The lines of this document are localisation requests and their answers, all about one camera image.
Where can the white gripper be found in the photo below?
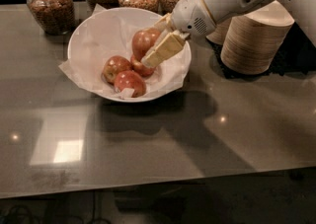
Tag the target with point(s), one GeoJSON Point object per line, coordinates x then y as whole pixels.
{"type": "Point", "coordinates": [190, 16]}

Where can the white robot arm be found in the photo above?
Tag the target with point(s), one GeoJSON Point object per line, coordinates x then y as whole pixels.
{"type": "Point", "coordinates": [302, 11]}

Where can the paper bowl stack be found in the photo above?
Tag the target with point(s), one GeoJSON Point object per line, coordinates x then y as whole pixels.
{"type": "Point", "coordinates": [219, 35]}
{"type": "Point", "coordinates": [252, 40]}

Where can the red apple back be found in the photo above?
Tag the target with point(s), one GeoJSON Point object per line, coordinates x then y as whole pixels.
{"type": "Point", "coordinates": [139, 68]}

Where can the red apple front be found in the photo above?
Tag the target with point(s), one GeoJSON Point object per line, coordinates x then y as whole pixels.
{"type": "Point", "coordinates": [132, 80]}

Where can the white paper bowl liner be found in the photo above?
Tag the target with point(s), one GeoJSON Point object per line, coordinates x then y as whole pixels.
{"type": "Point", "coordinates": [105, 37]}

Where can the red apple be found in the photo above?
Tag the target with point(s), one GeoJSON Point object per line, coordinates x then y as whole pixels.
{"type": "Point", "coordinates": [143, 40]}
{"type": "Point", "coordinates": [114, 66]}
{"type": "Point", "coordinates": [132, 80]}
{"type": "Point", "coordinates": [139, 68]}

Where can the glass cereal jar far left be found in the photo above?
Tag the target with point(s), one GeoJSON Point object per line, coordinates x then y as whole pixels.
{"type": "Point", "coordinates": [55, 17]}

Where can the paper bowl stack front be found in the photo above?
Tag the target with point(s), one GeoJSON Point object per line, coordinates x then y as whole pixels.
{"type": "Point", "coordinates": [252, 40]}

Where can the paper bowl stack rear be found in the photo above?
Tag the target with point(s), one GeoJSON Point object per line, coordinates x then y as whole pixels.
{"type": "Point", "coordinates": [219, 35]}

